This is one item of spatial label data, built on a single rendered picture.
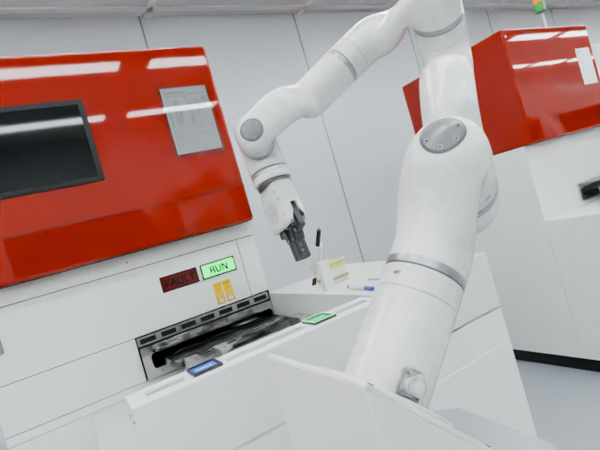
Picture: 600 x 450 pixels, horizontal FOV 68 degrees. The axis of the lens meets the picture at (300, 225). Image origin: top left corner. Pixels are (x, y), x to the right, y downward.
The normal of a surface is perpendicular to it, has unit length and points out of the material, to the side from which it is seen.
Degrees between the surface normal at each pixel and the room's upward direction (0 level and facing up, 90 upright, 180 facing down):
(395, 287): 48
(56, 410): 90
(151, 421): 90
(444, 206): 87
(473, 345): 90
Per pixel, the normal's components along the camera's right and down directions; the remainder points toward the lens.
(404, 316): -0.22, -0.45
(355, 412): -0.84, 0.25
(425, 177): -0.69, 0.11
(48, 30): 0.47, -0.12
